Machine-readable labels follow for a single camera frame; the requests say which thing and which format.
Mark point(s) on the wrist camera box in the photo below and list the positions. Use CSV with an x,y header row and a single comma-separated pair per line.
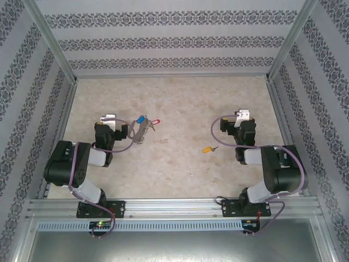
x,y
109,120
243,113

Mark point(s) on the right controller board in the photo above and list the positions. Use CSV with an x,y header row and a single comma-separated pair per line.
x,y
249,223

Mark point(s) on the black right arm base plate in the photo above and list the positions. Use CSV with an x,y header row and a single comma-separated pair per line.
x,y
229,209

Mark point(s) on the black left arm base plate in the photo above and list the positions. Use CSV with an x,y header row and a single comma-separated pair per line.
x,y
120,209

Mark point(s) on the left controller board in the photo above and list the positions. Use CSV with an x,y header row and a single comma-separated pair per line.
x,y
101,224

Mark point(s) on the controller board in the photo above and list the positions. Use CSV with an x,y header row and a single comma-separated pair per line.
x,y
101,224
249,223

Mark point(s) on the aluminium mounting rail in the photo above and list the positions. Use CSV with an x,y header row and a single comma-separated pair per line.
x,y
174,208

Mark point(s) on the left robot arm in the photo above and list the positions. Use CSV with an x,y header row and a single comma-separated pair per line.
x,y
65,163

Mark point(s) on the aluminium frame post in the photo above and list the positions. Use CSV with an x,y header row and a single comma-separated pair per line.
x,y
51,41
293,38

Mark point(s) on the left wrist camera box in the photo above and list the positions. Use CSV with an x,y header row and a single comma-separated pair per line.
x,y
109,120

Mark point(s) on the grey metal carabiner keyring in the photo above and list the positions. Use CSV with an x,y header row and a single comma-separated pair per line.
x,y
139,132

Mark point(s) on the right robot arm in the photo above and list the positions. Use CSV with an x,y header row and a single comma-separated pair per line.
x,y
286,177

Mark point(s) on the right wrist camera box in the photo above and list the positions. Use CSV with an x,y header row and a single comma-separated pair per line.
x,y
243,113

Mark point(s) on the grey metal tray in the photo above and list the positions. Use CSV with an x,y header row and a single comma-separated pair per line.
x,y
174,245

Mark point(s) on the yellow tagged key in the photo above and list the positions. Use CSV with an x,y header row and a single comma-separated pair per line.
x,y
206,149

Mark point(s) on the red tagged key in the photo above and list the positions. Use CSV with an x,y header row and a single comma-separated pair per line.
x,y
155,121

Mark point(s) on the blue tagged key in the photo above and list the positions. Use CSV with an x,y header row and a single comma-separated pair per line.
x,y
140,119

